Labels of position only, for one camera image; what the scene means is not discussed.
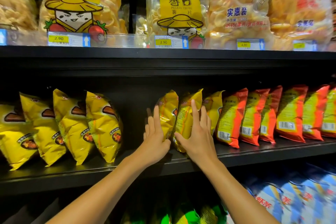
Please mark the person's left forearm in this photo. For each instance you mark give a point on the person's left forearm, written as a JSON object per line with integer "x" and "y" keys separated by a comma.
{"x": 99, "y": 195}

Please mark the person's left hand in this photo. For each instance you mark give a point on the person's left hand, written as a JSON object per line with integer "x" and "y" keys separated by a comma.
{"x": 152, "y": 142}

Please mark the person's right forearm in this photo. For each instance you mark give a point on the person's right forearm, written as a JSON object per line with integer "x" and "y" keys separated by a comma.
{"x": 236, "y": 195}

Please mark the person's right hand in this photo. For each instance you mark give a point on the person's right hand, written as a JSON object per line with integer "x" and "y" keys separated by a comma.
{"x": 198, "y": 142}

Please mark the yellow snack bag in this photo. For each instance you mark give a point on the yellow snack bag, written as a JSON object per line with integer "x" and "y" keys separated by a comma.
{"x": 168, "y": 108}
{"x": 185, "y": 113}
{"x": 212, "y": 105}

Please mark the blue puffed snack bag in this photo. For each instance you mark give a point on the blue puffed snack bag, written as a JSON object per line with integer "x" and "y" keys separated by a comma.
{"x": 294, "y": 201}
{"x": 323, "y": 194}
{"x": 267, "y": 201}

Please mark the black metal shelf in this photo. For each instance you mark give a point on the black metal shelf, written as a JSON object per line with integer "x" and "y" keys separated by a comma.
{"x": 157, "y": 58}

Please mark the row of yellow chip bags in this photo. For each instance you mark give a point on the row of yellow chip bags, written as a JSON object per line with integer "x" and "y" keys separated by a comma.
{"x": 68, "y": 126}

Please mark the large clear chip bags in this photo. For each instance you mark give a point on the large clear chip bags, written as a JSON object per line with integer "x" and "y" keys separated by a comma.
{"x": 157, "y": 6}

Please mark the green fries snack bag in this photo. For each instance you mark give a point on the green fries snack bag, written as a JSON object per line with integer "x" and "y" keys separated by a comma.
{"x": 212, "y": 216}
{"x": 162, "y": 219}
{"x": 131, "y": 220}
{"x": 188, "y": 217}

